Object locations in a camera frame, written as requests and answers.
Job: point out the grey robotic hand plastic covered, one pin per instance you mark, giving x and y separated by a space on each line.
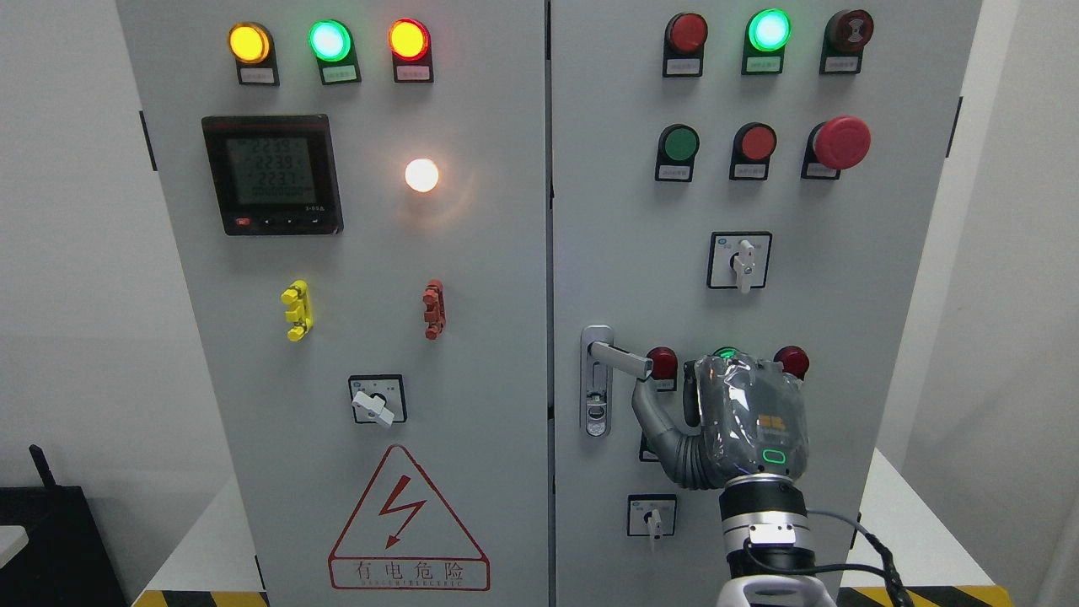
752 421

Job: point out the silver door handle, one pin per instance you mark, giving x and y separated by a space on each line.
599 359

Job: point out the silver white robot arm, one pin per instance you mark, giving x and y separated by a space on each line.
768 545

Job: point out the red indicator light middle right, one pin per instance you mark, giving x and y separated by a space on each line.
794 361

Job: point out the red indicator light middle left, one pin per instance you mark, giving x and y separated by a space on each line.
665 368

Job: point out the red push button upper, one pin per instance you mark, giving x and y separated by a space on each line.
753 145

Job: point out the green push button upper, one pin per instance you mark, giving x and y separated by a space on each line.
678 145

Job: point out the red emergency stop button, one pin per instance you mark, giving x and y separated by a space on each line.
835 145

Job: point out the red terminal connector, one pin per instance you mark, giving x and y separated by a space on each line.
435 309

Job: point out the red high voltage warning sticker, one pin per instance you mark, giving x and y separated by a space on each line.
403 535

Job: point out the grey electrical cabinet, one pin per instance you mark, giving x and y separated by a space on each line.
544 119

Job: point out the green indicator light top right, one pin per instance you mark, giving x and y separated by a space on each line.
765 39

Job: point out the red indicator light top right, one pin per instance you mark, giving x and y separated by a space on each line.
683 46

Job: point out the black red buzzer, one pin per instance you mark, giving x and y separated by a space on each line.
845 36

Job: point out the white indicator light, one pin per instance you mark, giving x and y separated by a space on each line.
422 175

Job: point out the yellow terminal connector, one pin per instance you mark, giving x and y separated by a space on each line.
298 310

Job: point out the red lit indicator light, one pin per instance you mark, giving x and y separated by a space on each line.
411 50

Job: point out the black digital power meter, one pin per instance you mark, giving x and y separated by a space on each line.
274 174

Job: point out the green indicator light top left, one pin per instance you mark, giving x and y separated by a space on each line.
332 45

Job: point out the yellow indicator light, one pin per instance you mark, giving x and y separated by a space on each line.
253 50

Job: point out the black box with antenna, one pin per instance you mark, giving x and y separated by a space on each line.
65 563

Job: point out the white selector switch lower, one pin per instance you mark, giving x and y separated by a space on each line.
651 516

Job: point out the white selector switch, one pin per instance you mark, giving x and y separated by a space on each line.
651 516
738 260

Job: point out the white selector switch upper right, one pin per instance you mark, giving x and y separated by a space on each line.
738 260

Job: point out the white selector switch left door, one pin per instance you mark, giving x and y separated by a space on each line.
378 399

